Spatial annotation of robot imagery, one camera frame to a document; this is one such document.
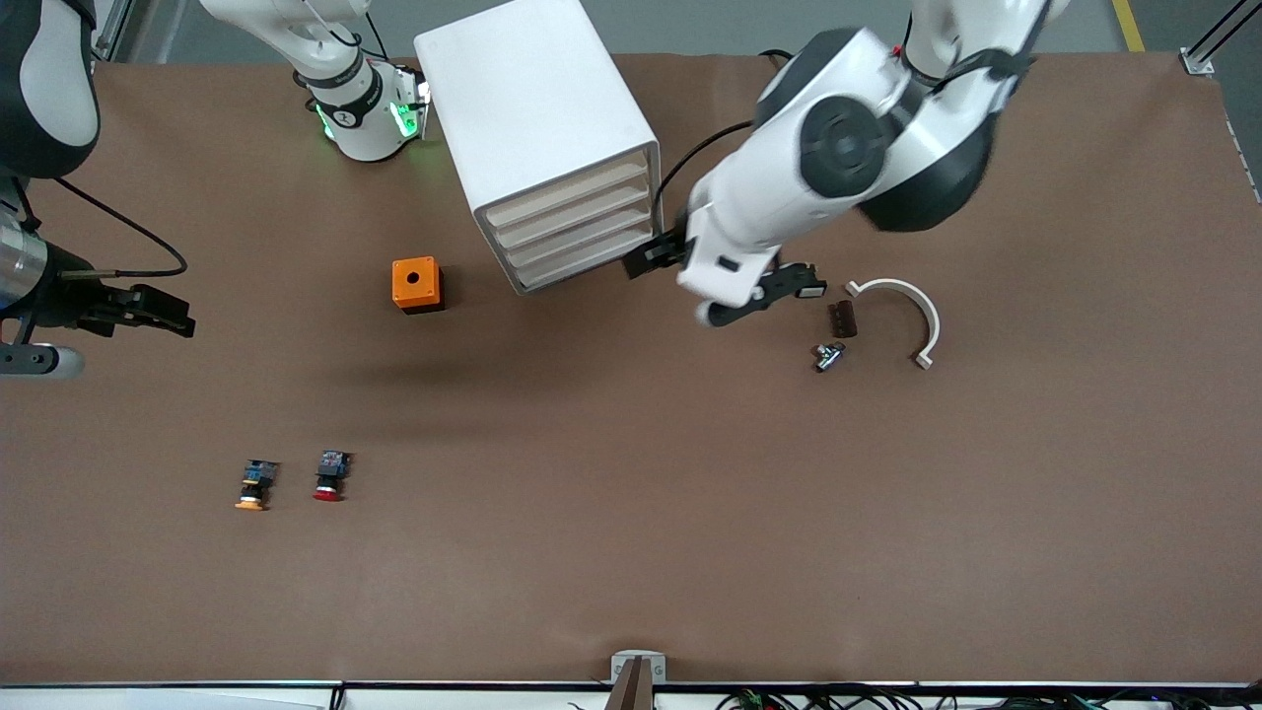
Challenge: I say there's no red mushroom push button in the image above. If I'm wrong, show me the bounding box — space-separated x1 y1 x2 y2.
313 451 351 502

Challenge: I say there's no white curved plastic clamp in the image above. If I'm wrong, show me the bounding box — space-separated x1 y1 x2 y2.
845 278 942 371

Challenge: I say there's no orange mushroom push button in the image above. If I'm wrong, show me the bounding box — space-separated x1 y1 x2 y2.
235 460 280 512

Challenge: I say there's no aluminium frame bar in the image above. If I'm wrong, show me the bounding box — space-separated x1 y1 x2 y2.
95 0 135 62
1181 0 1262 77

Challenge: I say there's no grey metal bracket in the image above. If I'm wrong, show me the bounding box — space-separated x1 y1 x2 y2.
610 650 668 684

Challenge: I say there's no orange box with hole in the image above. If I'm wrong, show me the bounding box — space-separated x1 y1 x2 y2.
391 256 445 315

